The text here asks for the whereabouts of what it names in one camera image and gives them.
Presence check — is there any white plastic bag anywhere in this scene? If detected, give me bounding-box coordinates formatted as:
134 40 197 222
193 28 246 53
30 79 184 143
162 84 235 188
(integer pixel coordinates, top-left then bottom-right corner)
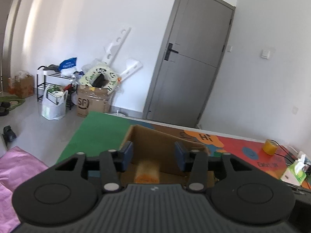
41 83 69 120

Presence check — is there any brown taped cardboard box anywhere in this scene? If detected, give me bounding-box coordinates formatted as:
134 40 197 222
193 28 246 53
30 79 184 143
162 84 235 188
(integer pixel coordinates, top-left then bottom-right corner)
76 84 112 118

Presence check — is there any black shoe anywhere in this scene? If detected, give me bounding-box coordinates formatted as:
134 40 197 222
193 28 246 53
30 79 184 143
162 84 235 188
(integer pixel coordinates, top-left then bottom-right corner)
3 125 17 142

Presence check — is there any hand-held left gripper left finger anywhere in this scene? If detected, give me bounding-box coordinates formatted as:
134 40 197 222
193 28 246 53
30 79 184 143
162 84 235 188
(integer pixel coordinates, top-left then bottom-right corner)
55 141 134 194

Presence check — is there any orange biscuit pack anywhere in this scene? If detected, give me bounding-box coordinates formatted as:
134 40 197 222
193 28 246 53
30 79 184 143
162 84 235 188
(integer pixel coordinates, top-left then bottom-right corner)
133 158 161 184

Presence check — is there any yellow tape roll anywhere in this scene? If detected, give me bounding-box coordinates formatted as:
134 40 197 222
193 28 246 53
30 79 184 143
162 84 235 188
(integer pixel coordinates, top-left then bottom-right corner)
262 139 278 155

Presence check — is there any brown printed carton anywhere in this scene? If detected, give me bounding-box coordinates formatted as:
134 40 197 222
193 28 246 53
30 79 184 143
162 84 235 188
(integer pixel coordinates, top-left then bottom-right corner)
8 74 35 99

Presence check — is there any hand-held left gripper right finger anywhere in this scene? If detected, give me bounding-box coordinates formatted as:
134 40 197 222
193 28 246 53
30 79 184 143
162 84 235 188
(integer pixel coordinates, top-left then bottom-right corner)
175 142 254 194

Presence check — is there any black door handle lock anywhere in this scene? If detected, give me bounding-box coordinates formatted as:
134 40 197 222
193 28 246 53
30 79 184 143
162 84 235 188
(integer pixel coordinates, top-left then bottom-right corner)
164 43 180 61

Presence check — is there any grey door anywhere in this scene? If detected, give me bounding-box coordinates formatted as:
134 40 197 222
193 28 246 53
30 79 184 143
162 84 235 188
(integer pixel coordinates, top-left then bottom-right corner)
143 0 236 128

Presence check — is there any panda neck pillow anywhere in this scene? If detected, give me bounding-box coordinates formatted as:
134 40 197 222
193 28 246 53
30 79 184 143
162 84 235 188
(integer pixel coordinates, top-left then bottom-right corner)
79 66 120 95

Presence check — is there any short white foam piece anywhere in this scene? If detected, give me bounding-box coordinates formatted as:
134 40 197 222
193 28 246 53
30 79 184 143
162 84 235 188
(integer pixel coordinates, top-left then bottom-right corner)
118 58 143 83

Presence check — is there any green floor mat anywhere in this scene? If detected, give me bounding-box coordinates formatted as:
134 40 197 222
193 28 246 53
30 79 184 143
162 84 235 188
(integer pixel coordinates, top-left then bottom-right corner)
0 94 26 107

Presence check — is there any green tissue box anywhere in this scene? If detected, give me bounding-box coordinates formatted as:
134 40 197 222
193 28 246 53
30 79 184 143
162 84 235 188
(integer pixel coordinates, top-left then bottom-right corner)
280 154 307 187

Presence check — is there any blue plastic bag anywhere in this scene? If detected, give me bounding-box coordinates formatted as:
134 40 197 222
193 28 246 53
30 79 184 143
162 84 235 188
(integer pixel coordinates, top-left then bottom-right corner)
59 57 78 70

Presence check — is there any long white foam board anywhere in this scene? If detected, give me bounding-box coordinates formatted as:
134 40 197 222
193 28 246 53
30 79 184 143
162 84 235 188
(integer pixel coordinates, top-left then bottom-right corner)
101 26 132 65

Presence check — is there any black shoe rack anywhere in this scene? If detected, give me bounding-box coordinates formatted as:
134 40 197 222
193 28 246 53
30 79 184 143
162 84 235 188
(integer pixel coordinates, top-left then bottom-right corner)
36 66 76 110

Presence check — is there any black slipper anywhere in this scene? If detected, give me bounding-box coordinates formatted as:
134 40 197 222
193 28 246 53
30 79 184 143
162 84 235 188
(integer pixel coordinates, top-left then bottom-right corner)
0 101 10 116

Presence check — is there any pink cloth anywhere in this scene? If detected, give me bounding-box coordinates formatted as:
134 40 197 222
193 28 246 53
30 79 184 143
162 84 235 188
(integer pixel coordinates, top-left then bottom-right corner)
0 146 49 233

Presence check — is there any white power strip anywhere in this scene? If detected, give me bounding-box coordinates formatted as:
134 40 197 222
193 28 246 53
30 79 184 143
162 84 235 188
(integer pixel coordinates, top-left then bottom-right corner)
286 146 311 167

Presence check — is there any black cable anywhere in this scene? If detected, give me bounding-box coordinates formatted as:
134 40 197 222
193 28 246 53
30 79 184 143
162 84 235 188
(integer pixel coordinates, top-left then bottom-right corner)
273 140 300 166

